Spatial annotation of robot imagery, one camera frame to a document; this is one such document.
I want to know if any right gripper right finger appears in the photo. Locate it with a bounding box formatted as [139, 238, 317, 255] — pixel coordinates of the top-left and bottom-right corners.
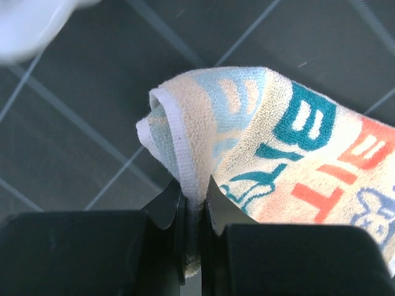
[200, 180, 394, 295]

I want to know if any black grid mat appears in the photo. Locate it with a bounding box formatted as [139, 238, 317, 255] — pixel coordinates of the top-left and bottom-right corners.
[1, 1, 394, 220]

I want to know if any printed rabbit towel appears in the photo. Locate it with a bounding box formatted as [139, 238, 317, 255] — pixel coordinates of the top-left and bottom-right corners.
[136, 67, 394, 277]

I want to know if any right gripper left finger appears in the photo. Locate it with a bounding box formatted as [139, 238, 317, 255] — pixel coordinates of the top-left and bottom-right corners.
[1, 181, 186, 295]

